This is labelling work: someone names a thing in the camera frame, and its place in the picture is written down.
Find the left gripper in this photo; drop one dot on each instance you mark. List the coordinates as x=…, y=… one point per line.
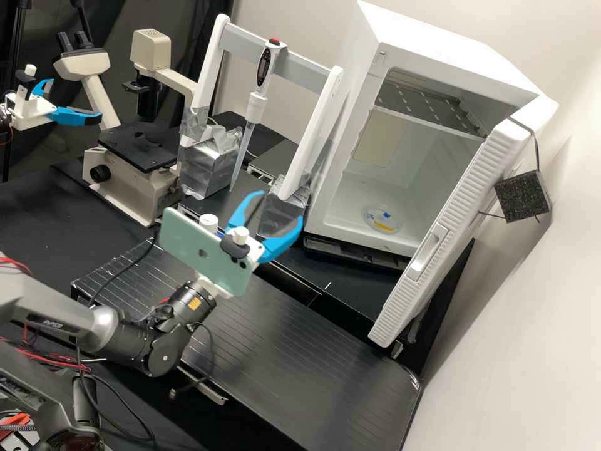
x=30, y=110

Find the white incubator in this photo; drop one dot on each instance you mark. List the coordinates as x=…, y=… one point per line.
x=422, y=42

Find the white pipette stand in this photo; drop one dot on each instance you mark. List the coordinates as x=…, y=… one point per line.
x=310, y=136

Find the incubator door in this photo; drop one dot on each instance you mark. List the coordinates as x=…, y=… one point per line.
x=446, y=235

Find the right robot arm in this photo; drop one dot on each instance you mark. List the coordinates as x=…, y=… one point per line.
x=101, y=329

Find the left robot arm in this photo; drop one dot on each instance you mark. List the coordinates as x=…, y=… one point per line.
x=4, y=120

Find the pipette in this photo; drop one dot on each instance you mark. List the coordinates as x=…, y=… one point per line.
x=264, y=66

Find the black platform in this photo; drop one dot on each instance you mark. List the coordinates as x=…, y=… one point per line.
x=277, y=157
x=338, y=296
x=291, y=366

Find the cream microscope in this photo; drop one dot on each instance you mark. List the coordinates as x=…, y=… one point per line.
x=136, y=174

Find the small bottle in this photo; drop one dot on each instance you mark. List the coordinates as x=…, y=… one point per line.
x=208, y=221

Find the right wrist camera phone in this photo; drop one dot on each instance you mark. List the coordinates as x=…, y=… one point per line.
x=197, y=249

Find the petri dish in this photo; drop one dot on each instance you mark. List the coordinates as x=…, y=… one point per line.
x=382, y=218

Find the left phone holder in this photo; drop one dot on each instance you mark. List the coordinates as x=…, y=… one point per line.
x=23, y=77

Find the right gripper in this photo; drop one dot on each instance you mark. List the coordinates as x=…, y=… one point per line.
x=215, y=287

